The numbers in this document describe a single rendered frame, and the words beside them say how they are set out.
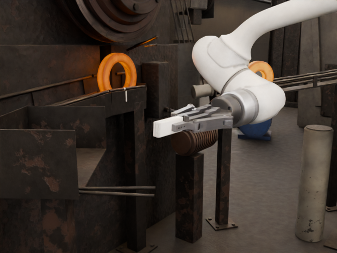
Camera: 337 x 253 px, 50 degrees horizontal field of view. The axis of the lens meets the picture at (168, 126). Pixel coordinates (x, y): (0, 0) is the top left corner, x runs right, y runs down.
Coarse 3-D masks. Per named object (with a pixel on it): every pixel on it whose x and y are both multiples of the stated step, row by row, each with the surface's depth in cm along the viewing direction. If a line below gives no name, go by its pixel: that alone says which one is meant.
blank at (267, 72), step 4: (252, 64) 165; (256, 64) 165; (260, 64) 166; (264, 64) 167; (268, 64) 167; (252, 68) 165; (256, 68) 166; (260, 68) 166; (264, 68) 167; (268, 68) 168; (264, 72) 167; (268, 72) 168; (272, 72) 169; (264, 76) 169; (268, 76) 169; (272, 76) 169; (268, 80) 169; (272, 80) 170
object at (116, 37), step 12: (72, 0) 115; (84, 0) 115; (72, 12) 119; (84, 12) 116; (156, 12) 144; (84, 24) 122; (96, 24) 120; (108, 36) 125; (120, 36) 130; (132, 36) 135
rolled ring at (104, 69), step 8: (112, 56) 131; (120, 56) 134; (128, 56) 138; (104, 64) 129; (112, 64) 131; (128, 64) 138; (104, 72) 128; (128, 72) 140; (104, 80) 129; (128, 80) 141; (104, 88) 130
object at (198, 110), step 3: (204, 105) 81; (207, 105) 81; (210, 105) 81; (198, 108) 79; (201, 108) 79; (204, 108) 80; (207, 108) 81; (210, 108) 81; (192, 111) 78; (195, 111) 79; (198, 111) 79; (201, 111) 79; (180, 114) 76; (183, 114) 76; (186, 114) 76; (189, 114) 77; (192, 114) 77; (195, 114) 78; (183, 117) 76; (183, 120) 76
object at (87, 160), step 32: (0, 128) 79; (32, 128) 94; (64, 128) 93; (96, 128) 93; (0, 160) 68; (32, 160) 68; (64, 160) 68; (96, 160) 87; (0, 192) 70; (32, 192) 69; (64, 192) 69; (64, 224) 84
